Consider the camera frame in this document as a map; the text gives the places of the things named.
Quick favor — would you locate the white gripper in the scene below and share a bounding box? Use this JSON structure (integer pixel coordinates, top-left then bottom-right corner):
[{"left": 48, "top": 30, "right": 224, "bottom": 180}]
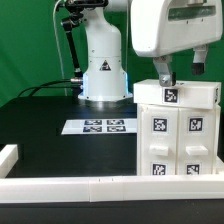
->
[{"left": 130, "top": 0, "right": 223, "bottom": 87}]

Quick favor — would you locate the white cabinet top block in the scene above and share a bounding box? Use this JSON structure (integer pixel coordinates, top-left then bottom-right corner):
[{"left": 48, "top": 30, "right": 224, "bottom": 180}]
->
[{"left": 134, "top": 79, "right": 221, "bottom": 109}]

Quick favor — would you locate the white door panel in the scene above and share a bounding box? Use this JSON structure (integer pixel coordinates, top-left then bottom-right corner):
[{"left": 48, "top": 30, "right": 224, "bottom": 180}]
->
[
  {"left": 137, "top": 104, "right": 178, "bottom": 176},
  {"left": 176, "top": 108, "right": 215, "bottom": 175}
]

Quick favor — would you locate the white cabinet body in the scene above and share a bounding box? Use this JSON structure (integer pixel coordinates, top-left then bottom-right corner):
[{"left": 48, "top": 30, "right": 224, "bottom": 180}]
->
[{"left": 135, "top": 103, "right": 223, "bottom": 177}]

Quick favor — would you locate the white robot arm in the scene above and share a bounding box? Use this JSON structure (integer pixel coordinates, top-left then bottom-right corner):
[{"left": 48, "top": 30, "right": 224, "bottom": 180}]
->
[{"left": 65, "top": 0, "right": 223, "bottom": 102}]

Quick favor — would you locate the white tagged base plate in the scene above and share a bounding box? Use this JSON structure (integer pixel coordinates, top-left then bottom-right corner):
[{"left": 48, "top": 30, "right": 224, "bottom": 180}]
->
[{"left": 61, "top": 118, "right": 137, "bottom": 135}]

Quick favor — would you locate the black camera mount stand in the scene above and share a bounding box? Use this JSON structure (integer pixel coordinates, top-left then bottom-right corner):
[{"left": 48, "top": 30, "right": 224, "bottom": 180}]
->
[{"left": 55, "top": 0, "right": 108, "bottom": 78}]

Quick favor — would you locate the grey hanging cable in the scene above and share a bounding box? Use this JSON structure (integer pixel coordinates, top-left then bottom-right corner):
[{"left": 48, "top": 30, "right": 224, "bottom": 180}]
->
[{"left": 52, "top": 0, "right": 68, "bottom": 96}]

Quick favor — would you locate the black cable bundle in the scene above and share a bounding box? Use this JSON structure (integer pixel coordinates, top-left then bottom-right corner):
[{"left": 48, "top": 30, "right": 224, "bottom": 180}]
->
[{"left": 17, "top": 77, "right": 84, "bottom": 98}]

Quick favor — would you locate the white U-shaped workspace frame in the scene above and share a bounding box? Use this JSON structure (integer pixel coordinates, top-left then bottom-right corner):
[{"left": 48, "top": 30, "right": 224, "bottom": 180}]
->
[{"left": 0, "top": 144, "right": 224, "bottom": 203}]

